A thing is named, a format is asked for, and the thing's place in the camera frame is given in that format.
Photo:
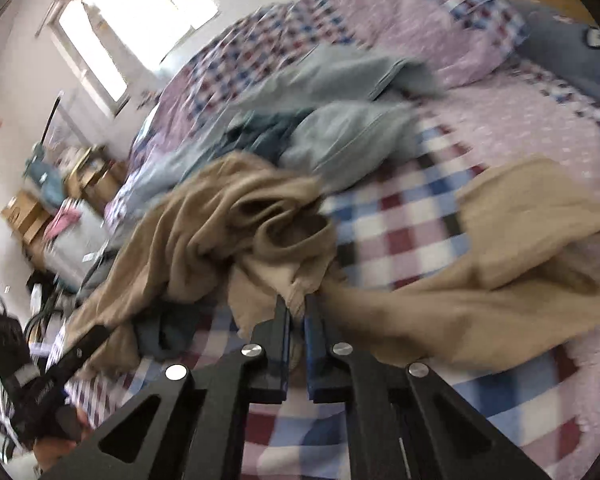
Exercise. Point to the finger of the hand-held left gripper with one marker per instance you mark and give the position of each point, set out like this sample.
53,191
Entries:
77,352

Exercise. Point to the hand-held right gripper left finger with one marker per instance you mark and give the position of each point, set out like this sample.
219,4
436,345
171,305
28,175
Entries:
280,355

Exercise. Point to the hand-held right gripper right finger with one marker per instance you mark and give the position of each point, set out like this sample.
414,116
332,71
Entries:
312,355

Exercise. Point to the tan t-shirt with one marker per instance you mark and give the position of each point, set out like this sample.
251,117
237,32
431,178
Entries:
195,240

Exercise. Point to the black clothes rack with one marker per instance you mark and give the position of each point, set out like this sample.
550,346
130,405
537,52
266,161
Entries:
50,120

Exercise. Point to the person's left hand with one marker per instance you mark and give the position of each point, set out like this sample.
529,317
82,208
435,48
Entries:
55,452

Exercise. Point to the cardboard box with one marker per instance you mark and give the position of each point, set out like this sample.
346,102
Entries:
25,217

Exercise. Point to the pink cloth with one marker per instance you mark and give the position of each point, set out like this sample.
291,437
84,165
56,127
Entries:
62,222

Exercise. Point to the teal bag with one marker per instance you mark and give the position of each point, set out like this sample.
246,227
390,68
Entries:
42,182

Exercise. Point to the dark teal t-shirt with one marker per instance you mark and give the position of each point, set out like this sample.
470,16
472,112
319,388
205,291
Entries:
265,135

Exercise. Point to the light grey-blue sweatshirt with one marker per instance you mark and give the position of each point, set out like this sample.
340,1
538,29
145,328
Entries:
345,135

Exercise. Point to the checked and dotted duvet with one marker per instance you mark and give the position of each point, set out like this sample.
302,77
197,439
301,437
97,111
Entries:
405,15

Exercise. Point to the blue-grey animal face pillow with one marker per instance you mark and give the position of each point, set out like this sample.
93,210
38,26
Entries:
560,45

